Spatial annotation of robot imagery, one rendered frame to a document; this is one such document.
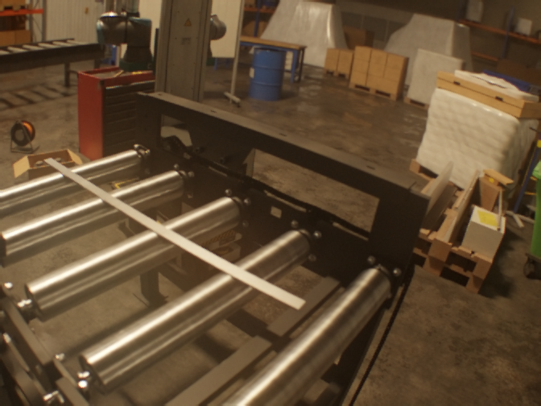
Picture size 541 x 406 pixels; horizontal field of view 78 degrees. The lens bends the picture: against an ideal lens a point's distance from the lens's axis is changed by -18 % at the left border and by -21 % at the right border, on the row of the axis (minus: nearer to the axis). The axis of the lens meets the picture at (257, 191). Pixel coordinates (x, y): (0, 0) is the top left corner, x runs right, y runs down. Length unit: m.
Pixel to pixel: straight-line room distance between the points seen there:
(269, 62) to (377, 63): 3.49
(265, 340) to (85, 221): 0.70
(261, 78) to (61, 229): 5.79
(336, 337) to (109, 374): 0.52
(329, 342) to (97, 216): 0.87
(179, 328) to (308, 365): 0.31
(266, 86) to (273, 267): 5.82
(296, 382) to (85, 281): 0.60
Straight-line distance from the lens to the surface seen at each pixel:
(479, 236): 2.90
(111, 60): 10.07
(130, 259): 1.16
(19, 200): 1.58
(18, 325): 0.95
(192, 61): 2.54
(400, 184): 1.17
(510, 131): 4.25
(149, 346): 0.91
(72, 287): 1.08
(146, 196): 1.50
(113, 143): 3.55
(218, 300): 1.02
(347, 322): 1.02
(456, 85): 4.57
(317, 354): 0.92
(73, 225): 1.36
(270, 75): 6.81
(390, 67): 9.45
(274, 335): 1.11
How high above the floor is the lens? 1.58
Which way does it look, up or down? 26 degrees down
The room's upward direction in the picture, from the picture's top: 7 degrees clockwise
